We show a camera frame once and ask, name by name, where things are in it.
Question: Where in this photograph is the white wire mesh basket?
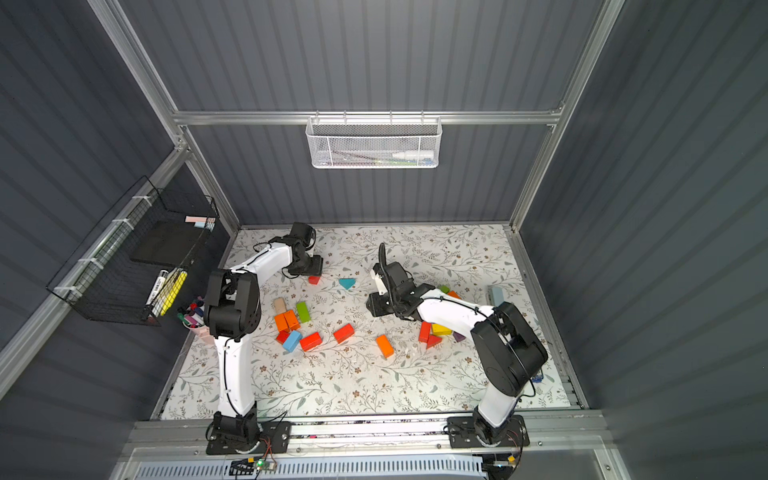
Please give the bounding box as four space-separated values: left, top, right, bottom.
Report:
305 118 443 170

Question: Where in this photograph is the green block left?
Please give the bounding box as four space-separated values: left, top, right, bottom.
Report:
296 301 311 324

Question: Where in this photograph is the black wire mesh basket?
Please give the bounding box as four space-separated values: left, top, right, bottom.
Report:
47 184 227 326

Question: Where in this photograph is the yellow block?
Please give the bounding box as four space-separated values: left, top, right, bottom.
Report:
431 324 453 336

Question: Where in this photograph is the pink pen cup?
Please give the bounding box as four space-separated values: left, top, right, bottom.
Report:
177 296 215 345

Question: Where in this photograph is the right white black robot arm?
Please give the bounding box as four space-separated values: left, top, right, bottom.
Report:
366 260 548 446

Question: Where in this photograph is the light blue eraser box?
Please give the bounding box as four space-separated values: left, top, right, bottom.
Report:
488 285 505 307

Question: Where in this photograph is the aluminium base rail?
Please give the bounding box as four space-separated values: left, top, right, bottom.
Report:
119 409 615 462

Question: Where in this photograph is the red rectangular block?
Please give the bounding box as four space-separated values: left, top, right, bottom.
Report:
333 323 355 344
300 332 323 352

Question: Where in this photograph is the natural wood block left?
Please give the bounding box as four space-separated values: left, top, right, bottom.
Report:
273 298 287 315

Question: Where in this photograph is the orange block left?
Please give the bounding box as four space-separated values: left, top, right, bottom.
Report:
274 310 300 332

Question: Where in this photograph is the red triangle block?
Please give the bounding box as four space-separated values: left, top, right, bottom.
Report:
426 335 442 349

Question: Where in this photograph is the small red block left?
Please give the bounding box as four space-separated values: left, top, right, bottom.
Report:
276 330 290 344

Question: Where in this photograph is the light blue block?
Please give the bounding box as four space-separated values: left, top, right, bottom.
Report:
282 330 303 352

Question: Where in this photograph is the yellow highlighter pack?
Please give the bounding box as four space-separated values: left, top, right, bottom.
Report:
152 269 188 317

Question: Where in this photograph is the orange rectangular block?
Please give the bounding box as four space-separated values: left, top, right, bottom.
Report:
376 335 394 358

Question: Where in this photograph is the red rectangular block centre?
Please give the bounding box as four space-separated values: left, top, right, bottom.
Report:
333 323 355 344

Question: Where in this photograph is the red rectangular block left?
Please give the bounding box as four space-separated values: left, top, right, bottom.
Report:
300 332 323 352

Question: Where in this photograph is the teal triangle block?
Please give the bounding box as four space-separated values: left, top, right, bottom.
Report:
339 278 356 290

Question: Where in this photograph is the white marker in basket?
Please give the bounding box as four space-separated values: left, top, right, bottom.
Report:
391 150 436 166

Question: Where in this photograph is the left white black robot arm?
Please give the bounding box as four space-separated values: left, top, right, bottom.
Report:
204 222 323 452

